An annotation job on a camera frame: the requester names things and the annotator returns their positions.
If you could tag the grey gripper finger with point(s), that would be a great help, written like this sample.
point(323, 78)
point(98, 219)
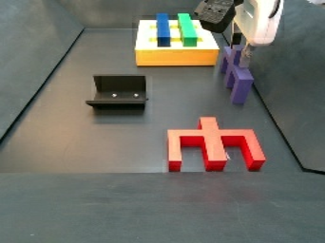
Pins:
point(246, 57)

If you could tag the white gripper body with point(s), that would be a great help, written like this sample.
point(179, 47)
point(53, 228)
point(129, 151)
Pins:
point(259, 18)

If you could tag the purple comb-shaped block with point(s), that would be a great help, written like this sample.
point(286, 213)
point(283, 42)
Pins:
point(239, 78)

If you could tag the yellow slotted board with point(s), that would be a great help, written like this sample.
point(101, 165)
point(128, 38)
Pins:
point(152, 55)

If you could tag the green long bar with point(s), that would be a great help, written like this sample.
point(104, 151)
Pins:
point(188, 30)

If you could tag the blue long bar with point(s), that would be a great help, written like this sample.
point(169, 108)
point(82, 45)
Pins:
point(163, 30)

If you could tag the red comb-shaped block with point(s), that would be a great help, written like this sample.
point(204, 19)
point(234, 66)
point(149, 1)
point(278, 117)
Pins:
point(213, 139)

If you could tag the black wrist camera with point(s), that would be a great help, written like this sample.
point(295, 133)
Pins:
point(216, 14)

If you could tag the black angle bracket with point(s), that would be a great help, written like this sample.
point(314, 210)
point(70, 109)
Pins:
point(120, 91)

